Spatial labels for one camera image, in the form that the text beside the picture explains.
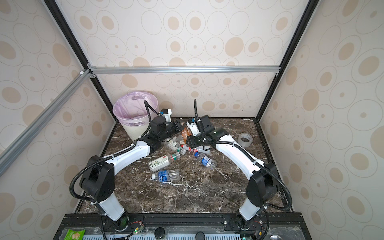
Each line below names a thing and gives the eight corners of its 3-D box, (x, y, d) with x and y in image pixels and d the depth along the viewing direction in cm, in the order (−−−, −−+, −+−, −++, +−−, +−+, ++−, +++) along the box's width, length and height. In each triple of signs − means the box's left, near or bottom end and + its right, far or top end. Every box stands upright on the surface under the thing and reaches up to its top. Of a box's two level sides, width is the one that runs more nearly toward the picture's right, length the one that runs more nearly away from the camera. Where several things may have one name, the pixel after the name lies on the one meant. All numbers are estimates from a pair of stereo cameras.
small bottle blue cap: (192, 157, 100) (192, 153, 96) (197, 153, 102) (197, 148, 98) (211, 172, 93) (211, 168, 89) (216, 167, 95) (217, 163, 91)
